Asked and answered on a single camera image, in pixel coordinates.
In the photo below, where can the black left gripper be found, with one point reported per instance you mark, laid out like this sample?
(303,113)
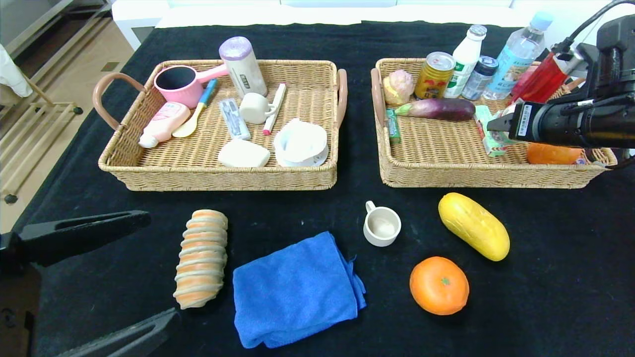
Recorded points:
(15,307)

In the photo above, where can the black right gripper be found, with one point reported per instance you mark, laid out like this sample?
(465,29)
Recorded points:
(524,120)

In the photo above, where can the white tin can gold lid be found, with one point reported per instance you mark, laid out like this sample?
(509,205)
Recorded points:
(510,112)

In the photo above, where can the yellow oblong fruit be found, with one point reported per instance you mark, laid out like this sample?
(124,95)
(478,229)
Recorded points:
(474,225)

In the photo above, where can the round orange fruit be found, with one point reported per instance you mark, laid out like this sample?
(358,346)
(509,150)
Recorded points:
(439,285)

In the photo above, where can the blue microfibre towel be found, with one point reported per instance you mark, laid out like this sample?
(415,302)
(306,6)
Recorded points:
(297,290)

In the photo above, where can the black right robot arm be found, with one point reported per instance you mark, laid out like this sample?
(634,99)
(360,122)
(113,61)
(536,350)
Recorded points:
(595,119)

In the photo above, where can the wicker basket with food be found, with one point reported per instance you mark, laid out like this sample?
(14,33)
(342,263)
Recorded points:
(446,158)

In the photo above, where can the wicker basket with utensils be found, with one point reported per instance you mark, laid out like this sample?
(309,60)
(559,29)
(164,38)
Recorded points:
(208,153)

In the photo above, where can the green white candy box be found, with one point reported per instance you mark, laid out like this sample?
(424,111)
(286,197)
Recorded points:
(483,121)

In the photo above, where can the small grey capped bottle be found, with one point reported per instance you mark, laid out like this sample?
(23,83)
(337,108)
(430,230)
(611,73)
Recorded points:
(478,79)

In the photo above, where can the red drink can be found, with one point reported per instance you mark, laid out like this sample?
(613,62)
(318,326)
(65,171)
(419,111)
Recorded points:
(538,82)

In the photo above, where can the orange fruit with smooth skin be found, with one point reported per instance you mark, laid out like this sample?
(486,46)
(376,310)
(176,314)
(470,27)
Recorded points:
(550,154)

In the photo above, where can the purple eggplant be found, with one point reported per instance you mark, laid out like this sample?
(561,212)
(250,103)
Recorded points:
(441,109)

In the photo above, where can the clear water bottle blue cap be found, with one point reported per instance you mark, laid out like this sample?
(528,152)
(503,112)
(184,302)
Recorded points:
(516,59)

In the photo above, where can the white milk bottle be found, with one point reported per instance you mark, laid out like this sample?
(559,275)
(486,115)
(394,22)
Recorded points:
(466,59)

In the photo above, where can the yellow drink can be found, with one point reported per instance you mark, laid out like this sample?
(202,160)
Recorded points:
(434,79)

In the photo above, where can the striped bread roll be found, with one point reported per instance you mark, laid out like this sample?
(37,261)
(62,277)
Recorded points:
(202,258)

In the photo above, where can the pink yellow cupcake toy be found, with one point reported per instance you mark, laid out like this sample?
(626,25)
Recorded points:
(399,87)

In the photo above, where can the green gum pack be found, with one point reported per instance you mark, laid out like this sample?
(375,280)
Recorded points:
(393,126)

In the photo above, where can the pink lotion bottle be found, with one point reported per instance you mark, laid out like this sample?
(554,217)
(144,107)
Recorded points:
(166,121)

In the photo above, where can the wooden rolling rack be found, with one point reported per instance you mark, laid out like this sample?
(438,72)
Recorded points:
(30,129)

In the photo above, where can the white soap bar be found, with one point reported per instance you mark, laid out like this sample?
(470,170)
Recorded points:
(243,154)

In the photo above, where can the white plastic bowl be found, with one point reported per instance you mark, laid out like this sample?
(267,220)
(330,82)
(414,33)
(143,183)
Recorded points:
(300,144)

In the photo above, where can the pink saucepan cup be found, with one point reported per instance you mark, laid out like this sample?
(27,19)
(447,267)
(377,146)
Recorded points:
(191,96)

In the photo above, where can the clear cutlery case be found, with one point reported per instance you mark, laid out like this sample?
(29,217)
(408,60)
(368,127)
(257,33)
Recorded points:
(234,119)

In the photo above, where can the small cream cup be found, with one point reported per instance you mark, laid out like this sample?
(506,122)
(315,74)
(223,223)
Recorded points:
(253,108)

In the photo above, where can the white pen pink tip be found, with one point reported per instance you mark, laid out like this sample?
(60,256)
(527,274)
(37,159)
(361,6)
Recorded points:
(275,106)

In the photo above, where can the white hanging cloth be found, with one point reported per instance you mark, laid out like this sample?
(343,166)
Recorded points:
(12,72)

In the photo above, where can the beige tumbler purple lid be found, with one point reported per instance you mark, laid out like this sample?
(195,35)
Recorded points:
(245,69)

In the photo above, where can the grey framed low platform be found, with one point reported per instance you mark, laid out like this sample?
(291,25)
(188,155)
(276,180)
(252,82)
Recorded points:
(69,29)

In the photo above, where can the white table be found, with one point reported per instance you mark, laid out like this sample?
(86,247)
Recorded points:
(144,15)

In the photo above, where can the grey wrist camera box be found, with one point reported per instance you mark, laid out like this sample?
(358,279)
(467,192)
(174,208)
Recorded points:
(575,57)

